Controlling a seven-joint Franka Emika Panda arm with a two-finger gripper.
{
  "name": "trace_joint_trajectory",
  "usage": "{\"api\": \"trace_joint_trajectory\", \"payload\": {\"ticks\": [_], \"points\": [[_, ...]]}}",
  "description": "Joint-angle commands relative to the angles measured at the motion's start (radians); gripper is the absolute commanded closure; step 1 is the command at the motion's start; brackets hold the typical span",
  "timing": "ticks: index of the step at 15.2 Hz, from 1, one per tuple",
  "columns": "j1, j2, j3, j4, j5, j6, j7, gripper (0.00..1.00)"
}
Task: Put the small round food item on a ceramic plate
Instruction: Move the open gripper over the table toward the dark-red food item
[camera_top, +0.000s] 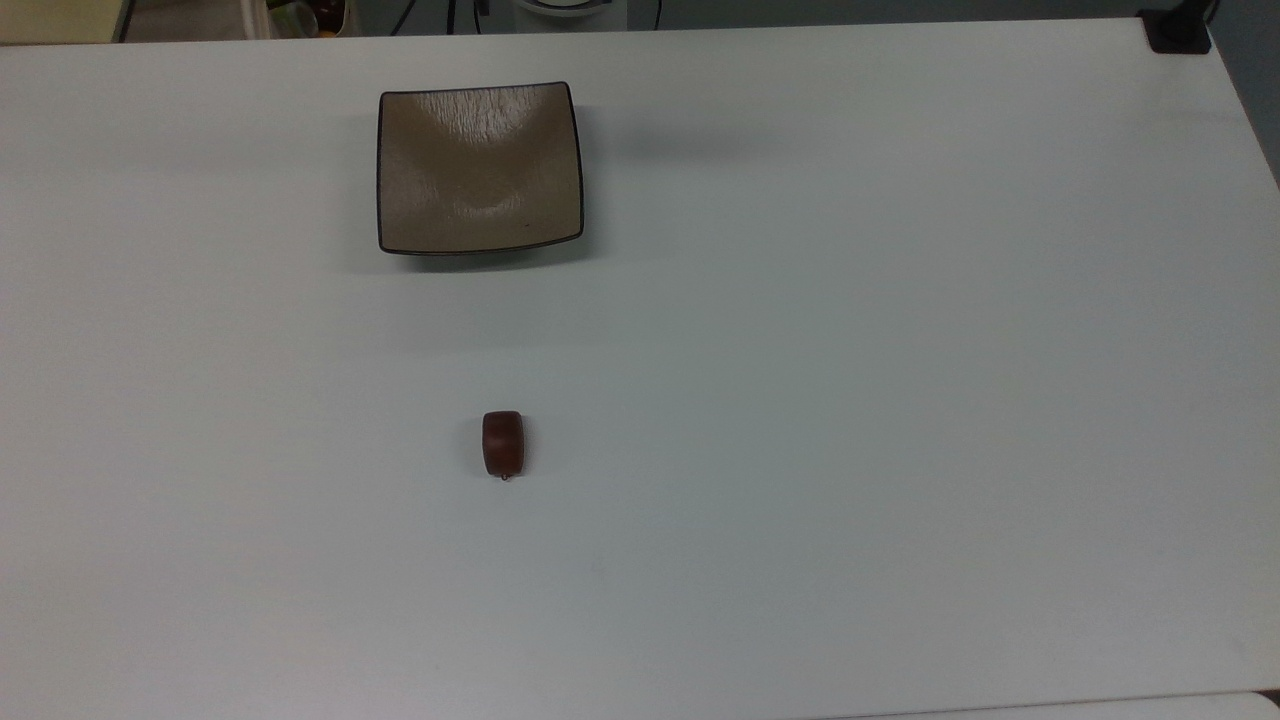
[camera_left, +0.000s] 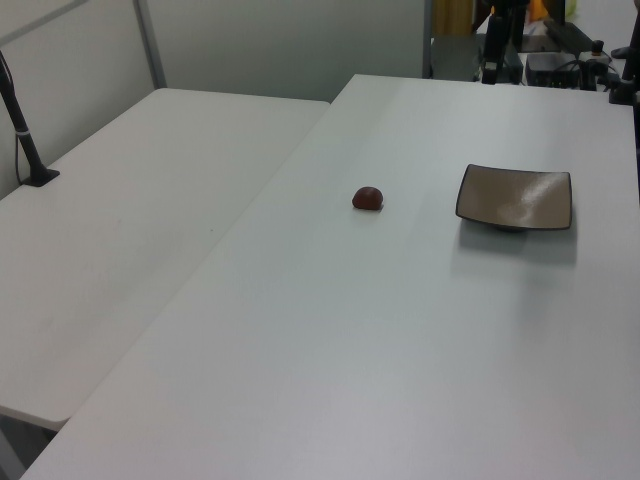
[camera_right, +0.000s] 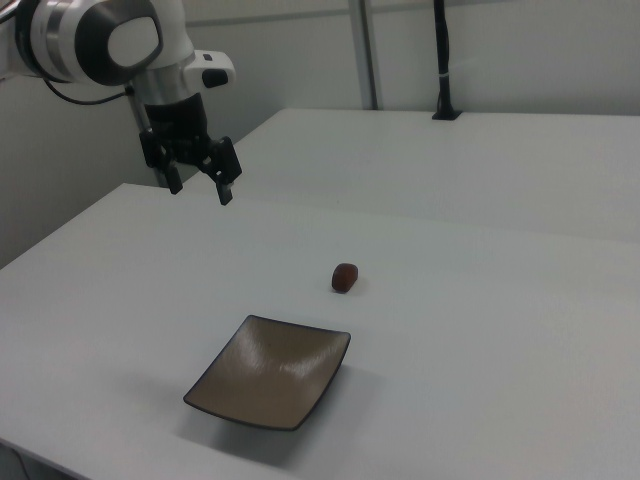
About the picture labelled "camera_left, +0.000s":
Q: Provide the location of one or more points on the black power adapter box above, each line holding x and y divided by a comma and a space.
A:
515, 75

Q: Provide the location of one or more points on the grey metal upright post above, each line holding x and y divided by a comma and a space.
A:
427, 40

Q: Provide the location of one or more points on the black clamp camera mount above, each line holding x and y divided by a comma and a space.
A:
625, 80

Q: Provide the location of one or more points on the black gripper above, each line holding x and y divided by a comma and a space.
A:
505, 6

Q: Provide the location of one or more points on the square brown ceramic plate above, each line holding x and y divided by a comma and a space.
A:
505, 197

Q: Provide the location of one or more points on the emergency stop button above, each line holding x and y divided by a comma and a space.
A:
598, 50

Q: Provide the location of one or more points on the black electronics box with lights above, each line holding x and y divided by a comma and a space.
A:
552, 70

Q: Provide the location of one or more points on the yellow curtain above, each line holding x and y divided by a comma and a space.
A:
452, 17

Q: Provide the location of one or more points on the grey partition frame post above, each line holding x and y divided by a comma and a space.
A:
152, 50

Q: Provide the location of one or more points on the small round brown food item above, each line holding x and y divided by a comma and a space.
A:
368, 198

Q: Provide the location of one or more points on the black slanted camera stand pole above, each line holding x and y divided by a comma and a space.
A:
25, 145

